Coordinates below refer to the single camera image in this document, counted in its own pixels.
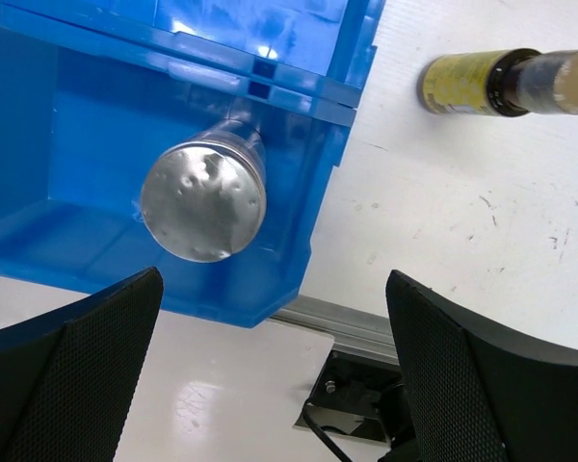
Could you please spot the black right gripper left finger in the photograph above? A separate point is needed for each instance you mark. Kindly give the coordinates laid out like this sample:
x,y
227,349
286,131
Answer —
x,y
68,376

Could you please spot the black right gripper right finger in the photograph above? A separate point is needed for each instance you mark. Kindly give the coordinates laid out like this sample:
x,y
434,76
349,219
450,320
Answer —
x,y
478,390

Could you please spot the blue-label silver-lid shaker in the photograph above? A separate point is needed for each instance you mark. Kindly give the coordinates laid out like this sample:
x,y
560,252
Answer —
x,y
205,199

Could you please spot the yellow-label brown bottle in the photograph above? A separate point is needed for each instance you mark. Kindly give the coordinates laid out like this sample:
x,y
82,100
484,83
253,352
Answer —
x,y
506,83

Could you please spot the blue three-compartment plastic bin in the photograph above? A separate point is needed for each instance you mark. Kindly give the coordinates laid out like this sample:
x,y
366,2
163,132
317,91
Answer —
x,y
92,93

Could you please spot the front aluminium rail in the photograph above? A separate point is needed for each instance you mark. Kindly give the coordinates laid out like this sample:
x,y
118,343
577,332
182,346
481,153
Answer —
x,y
354,332

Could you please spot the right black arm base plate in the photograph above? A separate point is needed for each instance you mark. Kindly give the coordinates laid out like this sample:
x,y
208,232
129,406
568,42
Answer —
x,y
364,399

